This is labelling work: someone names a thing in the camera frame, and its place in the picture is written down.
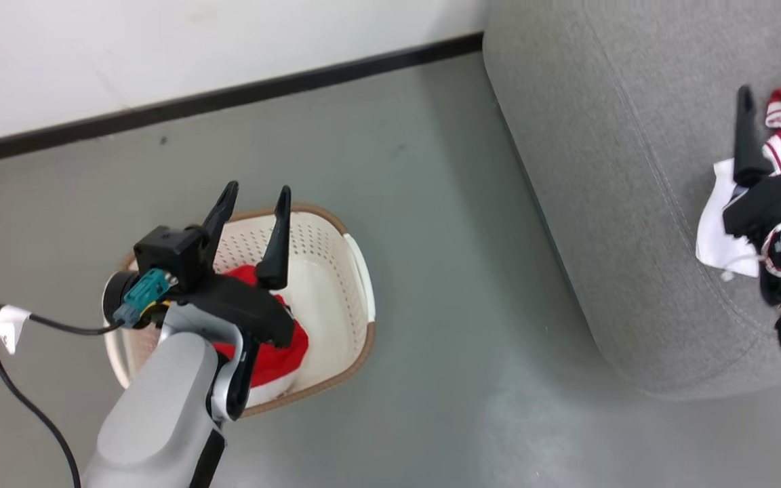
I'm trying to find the black cable with teal connector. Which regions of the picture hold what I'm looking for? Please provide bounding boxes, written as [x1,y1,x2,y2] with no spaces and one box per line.
[0,268,181,488]

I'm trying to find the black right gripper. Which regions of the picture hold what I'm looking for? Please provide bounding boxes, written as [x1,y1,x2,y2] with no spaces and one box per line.
[723,85,781,239]

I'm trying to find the white paper cable tag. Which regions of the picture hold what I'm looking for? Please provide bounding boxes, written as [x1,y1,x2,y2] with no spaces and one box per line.
[0,304,33,355]

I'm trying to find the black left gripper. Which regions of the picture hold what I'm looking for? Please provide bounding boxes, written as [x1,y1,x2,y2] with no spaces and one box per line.
[174,181,296,348]

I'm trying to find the grey fabric sofa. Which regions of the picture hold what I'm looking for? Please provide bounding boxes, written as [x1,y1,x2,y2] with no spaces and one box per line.
[483,0,781,401]

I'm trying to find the red garment striped white trim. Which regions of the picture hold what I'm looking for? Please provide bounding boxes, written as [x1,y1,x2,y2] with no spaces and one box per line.
[695,81,781,281]

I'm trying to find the white perforated basket brown rim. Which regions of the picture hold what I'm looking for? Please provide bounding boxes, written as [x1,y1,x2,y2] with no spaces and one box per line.
[102,203,377,418]

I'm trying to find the red garment wide white band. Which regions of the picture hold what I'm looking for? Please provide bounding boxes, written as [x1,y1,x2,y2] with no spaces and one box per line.
[213,264,311,408]

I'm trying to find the black baseboard strip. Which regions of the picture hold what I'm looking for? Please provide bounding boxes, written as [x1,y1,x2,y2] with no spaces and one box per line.
[0,32,485,170]

